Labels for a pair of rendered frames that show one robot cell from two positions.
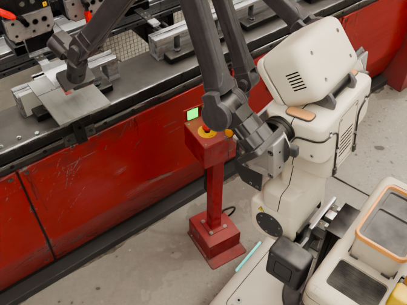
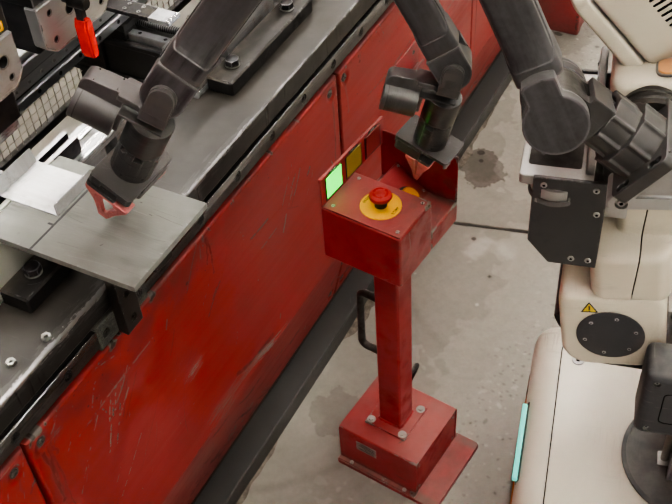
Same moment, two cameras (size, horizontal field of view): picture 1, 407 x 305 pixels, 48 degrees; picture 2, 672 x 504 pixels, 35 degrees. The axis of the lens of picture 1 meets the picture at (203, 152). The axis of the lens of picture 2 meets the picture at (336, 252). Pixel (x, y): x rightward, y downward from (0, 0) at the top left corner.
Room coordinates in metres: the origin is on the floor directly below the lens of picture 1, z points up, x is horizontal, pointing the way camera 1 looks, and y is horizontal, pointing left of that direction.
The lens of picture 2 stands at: (0.04, 0.57, 2.00)
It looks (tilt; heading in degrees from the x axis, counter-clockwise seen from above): 45 degrees down; 337
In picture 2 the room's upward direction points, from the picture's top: 4 degrees counter-clockwise
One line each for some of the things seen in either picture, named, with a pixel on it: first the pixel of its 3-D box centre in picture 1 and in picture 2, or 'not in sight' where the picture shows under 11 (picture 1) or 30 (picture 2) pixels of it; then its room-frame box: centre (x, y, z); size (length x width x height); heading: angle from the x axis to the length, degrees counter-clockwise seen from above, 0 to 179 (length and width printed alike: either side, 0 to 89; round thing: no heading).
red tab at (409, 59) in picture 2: not in sight; (407, 68); (1.81, -0.37, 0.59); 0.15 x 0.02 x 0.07; 127
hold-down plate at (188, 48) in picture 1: (197, 46); (261, 42); (1.64, 0.03, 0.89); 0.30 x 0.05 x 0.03; 127
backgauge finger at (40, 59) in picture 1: (32, 48); not in sight; (1.45, 0.63, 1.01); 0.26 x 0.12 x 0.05; 37
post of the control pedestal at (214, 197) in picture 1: (214, 189); (394, 334); (1.27, -0.05, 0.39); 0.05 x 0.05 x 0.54; 31
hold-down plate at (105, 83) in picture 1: (73, 99); (77, 236); (1.30, 0.48, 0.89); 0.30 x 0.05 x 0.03; 127
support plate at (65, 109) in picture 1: (68, 93); (94, 219); (1.20, 0.45, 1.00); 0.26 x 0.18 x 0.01; 37
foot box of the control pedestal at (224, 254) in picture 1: (217, 235); (408, 438); (1.25, -0.07, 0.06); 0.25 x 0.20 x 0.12; 31
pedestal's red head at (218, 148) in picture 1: (216, 131); (390, 200); (1.27, -0.05, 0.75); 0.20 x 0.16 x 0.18; 121
